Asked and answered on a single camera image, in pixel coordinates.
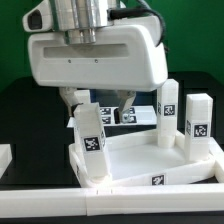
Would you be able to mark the paper sheet with markers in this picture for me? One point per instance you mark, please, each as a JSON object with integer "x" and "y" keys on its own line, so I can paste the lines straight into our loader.
{"x": 139, "y": 115}

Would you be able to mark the white fence bar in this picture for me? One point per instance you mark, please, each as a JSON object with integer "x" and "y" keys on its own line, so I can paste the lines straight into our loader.
{"x": 5, "y": 157}
{"x": 121, "y": 200}

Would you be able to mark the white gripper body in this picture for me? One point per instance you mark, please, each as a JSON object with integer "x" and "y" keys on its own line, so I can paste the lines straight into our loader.
{"x": 125, "y": 56}

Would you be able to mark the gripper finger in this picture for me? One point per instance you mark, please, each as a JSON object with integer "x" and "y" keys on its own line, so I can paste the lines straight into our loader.
{"x": 122, "y": 112}
{"x": 71, "y": 97}

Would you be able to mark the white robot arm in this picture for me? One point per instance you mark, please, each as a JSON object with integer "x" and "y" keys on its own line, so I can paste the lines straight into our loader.
{"x": 78, "y": 20}

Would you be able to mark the white desk top tray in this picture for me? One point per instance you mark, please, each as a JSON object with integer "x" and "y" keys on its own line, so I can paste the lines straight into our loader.
{"x": 136, "y": 160}

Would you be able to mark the white front fence bar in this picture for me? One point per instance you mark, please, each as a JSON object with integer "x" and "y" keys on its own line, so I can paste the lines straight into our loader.
{"x": 121, "y": 200}

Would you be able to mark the white left fence bar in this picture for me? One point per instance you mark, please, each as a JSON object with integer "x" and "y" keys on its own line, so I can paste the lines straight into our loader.
{"x": 5, "y": 157}

